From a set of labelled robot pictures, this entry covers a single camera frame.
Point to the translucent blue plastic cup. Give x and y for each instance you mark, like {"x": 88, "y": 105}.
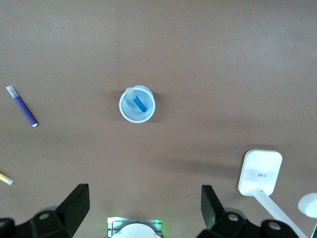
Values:
{"x": 128, "y": 115}

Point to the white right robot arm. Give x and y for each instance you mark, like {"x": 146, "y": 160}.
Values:
{"x": 136, "y": 231}

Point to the white desk lamp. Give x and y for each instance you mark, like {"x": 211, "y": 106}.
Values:
{"x": 260, "y": 168}

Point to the blue marker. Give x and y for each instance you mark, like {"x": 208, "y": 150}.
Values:
{"x": 140, "y": 104}

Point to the yellow marker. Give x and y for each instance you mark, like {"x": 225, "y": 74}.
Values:
{"x": 5, "y": 178}

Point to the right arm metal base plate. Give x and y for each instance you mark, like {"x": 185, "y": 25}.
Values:
{"x": 113, "y": 223}

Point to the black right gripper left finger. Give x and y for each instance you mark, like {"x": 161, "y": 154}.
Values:
{"x": 62, "y": 223}

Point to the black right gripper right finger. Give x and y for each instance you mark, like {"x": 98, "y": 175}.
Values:
{"x": 223, "y": 228}

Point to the purple marker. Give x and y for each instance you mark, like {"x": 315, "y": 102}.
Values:
{"x": 23, "y": 109}

